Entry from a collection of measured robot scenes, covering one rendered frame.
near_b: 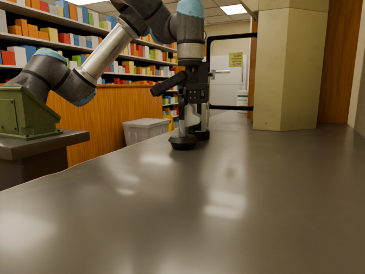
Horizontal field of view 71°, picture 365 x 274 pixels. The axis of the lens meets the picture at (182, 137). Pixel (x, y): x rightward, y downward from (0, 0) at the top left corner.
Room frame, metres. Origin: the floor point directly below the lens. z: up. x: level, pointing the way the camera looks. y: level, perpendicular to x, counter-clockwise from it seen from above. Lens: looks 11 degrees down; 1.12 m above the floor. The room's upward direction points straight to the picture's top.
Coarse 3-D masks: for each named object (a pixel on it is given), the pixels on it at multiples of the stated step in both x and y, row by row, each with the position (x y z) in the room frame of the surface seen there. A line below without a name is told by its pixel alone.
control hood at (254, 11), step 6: (240, 0) 1.12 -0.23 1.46; (246, 0) 1.10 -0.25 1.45; (252, 0) 1.09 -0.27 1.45; (258, 0) 1.08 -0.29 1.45; (246, 6) 1.11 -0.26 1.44; (252, 6) 1.09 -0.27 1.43; (258, 6) 1.08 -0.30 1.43; (252, 12) 1.10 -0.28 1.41; (258, 12) 1.09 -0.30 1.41; (258, 18) 1.19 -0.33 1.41
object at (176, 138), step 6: (180, 132) 0.74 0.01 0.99; (186, 132) 0.74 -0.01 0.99; (174, 138) 0.72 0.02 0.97; (180, 138) 0.72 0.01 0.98; (186, 138) 0.72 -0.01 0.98; (192, 138) 0.72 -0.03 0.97; (174, 144) 0.72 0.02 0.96; (180, 144) 0.71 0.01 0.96; (186, 144) 0.71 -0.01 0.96; (192, 144) 0.72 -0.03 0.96
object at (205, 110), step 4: (208, 72) 0.86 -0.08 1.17; (208, 76) 0.85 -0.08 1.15; (208, 80) 0.87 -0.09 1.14; (204, 104) 0.86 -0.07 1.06; (208, 104) 0.87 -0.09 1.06; (204, 108) 0.86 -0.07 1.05; (208, 108) 0.87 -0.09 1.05; (204, 112) 0.86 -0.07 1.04; (208, 112) 0.87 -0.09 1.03; (204, 116) 0.86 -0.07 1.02; (208, 116) 0.87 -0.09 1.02; (204, 120) 0.86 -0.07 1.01; (208, 120) 0.87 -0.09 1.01; (204, 124) 0.86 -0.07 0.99; (208, 124) 0.87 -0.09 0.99; (188, 128) 0.86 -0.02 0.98; (204, 128) 0.86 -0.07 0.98; (208, 128) 0.88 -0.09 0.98
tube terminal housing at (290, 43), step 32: (288, 0) 1.03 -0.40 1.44; (320, 0) 1.08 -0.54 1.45; (288, 32) 1.03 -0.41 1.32; (320, 32) 1.09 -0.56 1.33; (256, 64) 1.07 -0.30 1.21; (288, 64) 1.04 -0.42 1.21; (320, 64) 1.10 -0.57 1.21; (256, 96) 1.07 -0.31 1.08; (288, 96) 1.04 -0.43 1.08; (256, 128) 1.07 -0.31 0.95; (288, 128) 1.05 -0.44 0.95
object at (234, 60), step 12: (216, 48) 1.47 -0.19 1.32; (228, 48) 1.44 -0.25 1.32; (240, 48) 1.41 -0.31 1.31; (252, 48) 1.39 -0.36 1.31; (216, 60) 1.46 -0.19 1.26; (228, 60) 1.44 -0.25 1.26; (240, 60) 1.41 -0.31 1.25; (252, 60) 1.38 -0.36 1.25; (216, 72) 1.46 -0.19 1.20; (228, 72) 1.44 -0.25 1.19; (240, 72) 1.41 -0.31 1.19; (252, 72) 1.38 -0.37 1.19; (216, 84) 1.46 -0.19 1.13; (228, 84) 1.43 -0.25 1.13; (240, 84) 1.41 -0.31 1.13; (252, 84) 1.38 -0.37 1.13; (216, 96) 1.46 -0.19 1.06; (228, 96) 1.43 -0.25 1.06; (240, 96) 1.41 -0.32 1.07; (252, 96) 1.38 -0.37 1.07
